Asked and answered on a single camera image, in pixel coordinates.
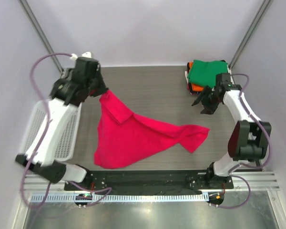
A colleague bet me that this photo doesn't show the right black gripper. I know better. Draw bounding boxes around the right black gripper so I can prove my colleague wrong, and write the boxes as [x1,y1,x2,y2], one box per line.
[192,85,221,115]

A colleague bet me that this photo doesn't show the pink t shirt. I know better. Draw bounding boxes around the pink t shirt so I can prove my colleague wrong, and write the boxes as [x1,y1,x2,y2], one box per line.
[94,91,209,169]

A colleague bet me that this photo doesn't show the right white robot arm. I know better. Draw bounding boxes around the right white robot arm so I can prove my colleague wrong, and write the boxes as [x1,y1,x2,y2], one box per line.
[192,83,271,189]

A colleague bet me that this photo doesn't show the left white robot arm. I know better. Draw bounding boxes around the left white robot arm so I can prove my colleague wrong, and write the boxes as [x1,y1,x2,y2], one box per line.
[15,71,108,190]

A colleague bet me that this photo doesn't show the orange folded t shirt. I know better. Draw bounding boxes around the orange folded t shirt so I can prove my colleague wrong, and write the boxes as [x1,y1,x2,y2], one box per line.
[187,62,204,94]

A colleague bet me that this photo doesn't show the black folded t shirt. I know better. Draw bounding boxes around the black folded t shirt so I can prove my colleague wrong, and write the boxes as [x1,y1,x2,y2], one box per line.
[186,60,231,94]

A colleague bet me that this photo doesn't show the green folded t shirt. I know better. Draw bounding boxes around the green folded t shirt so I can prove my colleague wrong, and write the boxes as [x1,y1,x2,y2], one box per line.
[187,60,228,88]

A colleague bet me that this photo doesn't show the white folded t shirt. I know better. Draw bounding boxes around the white folded t shirt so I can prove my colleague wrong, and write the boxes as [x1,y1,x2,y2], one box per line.
[184,71,189,84]

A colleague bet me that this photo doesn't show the white plastic basket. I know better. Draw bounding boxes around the white plastic basket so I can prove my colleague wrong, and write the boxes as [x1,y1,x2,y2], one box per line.
[20,101,82,162]

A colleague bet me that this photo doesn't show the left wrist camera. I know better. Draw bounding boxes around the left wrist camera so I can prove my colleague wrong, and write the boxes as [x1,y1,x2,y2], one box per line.
[70,52,100,81]

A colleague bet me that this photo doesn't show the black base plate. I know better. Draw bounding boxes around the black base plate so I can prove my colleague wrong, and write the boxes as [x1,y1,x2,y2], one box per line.
[78,169,234,195]

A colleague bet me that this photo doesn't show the aluminium rail frame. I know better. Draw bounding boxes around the aluminium rail frame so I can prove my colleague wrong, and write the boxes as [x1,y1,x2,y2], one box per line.
[23,172,280,192]

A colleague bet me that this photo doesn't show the white slotted cable duct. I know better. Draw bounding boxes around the white slotted cable duct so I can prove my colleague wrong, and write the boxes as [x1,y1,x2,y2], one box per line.
[30,193,209,203]

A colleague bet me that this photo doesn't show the right aluminium corner post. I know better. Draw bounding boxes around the right aluminium corner post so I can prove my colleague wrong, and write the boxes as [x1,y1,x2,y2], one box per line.
[229,0,273,69]

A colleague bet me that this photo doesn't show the aluminium corner post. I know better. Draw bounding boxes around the aluminium corner post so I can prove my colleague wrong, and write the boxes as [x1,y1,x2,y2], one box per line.
[18,0,66,76]
[229,0,273,69]

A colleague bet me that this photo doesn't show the left aluminium corner post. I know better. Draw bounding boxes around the left aluminium corner post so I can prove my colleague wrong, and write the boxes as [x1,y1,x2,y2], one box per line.
[18,0,66,76]

